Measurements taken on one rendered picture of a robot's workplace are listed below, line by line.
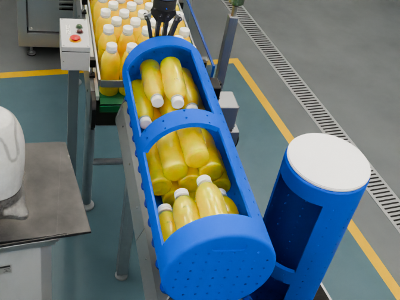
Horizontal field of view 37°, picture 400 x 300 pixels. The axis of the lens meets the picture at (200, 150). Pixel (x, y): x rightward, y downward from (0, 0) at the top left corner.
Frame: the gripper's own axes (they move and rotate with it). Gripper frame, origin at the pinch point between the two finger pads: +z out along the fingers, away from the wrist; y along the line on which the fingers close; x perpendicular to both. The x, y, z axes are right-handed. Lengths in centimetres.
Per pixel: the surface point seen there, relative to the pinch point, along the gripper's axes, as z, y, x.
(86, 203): 112, 18, -36
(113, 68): 13.3, 13.5, -8.5
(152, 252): 24, 10, 68
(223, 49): 21, -36, -36
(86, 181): 97, 19, -36
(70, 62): 12.7, 28.8, -10.4
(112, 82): 18.8, 13.9, -7.4
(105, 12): 5.8, 14.8, -35.3
